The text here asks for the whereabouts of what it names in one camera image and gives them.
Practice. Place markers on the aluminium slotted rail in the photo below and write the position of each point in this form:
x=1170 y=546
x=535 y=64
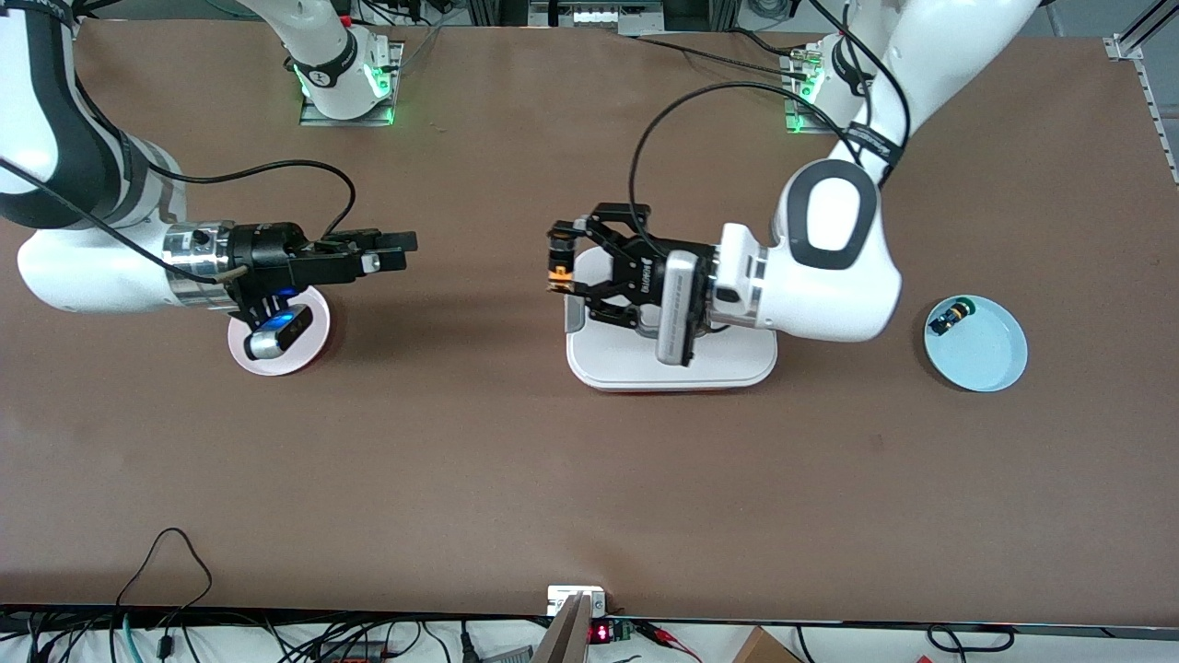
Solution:
x=1156 y=110

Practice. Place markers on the green push button switch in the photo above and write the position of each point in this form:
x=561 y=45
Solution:
x=949 y=318

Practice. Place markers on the white lunch box grey clips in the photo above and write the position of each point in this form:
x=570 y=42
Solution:
x=737 y=368

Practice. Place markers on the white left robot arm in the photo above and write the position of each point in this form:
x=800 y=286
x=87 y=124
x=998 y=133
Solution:
x=829 y=295

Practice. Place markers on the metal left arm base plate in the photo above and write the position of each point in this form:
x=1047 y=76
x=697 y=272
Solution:
x=790 y=115

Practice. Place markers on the small white mounting block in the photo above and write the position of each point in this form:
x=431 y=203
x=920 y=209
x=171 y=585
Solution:
x=562 y=599

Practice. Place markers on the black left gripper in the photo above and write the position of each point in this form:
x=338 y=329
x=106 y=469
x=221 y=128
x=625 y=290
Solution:
x=638 y=273

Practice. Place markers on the white power strip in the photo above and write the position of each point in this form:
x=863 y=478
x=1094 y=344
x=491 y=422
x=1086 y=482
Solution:
x=599 y=16

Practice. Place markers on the red and black leads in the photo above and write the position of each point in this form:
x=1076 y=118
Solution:
x=668 y=640

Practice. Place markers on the pink round plate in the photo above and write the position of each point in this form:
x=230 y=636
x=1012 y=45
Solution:
x=295 y=366

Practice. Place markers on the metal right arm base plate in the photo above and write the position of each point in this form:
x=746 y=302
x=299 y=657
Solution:
x=309 y=118

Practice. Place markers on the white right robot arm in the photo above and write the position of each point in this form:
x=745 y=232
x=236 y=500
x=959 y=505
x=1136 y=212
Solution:
x=92 y=276

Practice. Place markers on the grey metal camera pole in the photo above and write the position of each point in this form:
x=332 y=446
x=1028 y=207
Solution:
x=564 y=640

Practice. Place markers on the light blue round plate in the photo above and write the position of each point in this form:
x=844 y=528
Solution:
x=986 y=354

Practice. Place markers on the red digit display module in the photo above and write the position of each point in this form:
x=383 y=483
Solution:
x=601 y=633

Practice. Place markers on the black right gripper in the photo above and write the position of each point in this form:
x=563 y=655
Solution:
x=264 y=253

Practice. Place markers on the orange push button switch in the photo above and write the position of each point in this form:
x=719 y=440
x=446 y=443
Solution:
x=560 y=258

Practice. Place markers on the brown cardboard box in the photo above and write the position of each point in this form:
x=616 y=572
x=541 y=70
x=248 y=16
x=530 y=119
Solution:
x=760 y=649

